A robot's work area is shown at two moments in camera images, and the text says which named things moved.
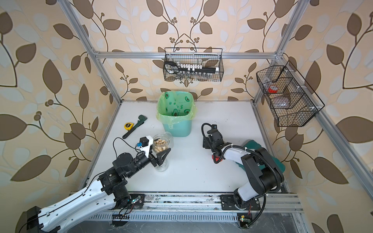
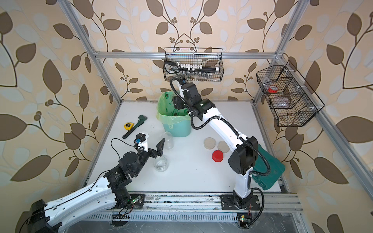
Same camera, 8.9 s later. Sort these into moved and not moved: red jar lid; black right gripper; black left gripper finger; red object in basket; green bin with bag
Moved: black left gripper finger; black right gripper
Not moved: green bin with bag; red jar lid; red object in basket
